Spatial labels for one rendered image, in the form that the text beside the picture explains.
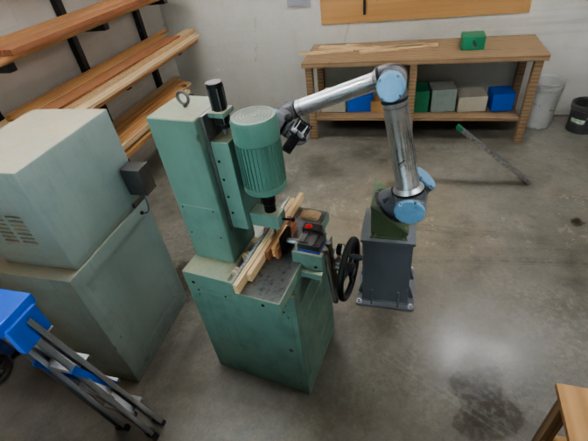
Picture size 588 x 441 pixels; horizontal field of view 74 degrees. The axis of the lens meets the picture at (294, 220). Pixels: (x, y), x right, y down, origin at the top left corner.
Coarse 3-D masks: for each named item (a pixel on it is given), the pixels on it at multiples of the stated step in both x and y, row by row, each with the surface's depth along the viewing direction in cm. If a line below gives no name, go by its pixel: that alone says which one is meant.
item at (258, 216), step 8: (256, 208) 169; (280, 208) 167; (256, 216) 168; (264, 216) 166; (272, 216) 164; (280, 216) 165; (256, 224) 171; (264, 224) 169; (272, 224) 167; (280, 224) 167
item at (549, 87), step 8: (544, 80) 398; (552, 80) 394; (560, 80) 388; (536, 88) 384; (544, 88) 379; (552, 88) 376; (560, 88) 377; (536, 96) 388; (544, 96) 383; (552, 96) 381; (536, 104) 391; (544, 104) 387; (552, 104) 387; (536, 112) 395; (544, 112) 392; (552, 112) 393; (528, 120) 405; (536, 120) 399; (544, 120) 397; (536, 128) 404; (544, 128) 403
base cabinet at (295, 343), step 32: (192, 288) 189; (320, 288) 198; (224, 320) 197; (256, 320) 185; (288, 320) 174; (320, 320) 207; (224, 352) 220; (256, 352) 205; (288, 352) 192; (320, 352) 219; (288, 384) 215
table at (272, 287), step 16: (304, 208) 194; (320, 224) 183; (272, 256) 169; (288, 256) 168; (272, 272) 162; (288, 272) 161; (304, 272) 164; (320, 272) 163; (256, 288) 156; (272, 288) 155; (288, 288) 155; (256, 304) 155; (272, 304) 150
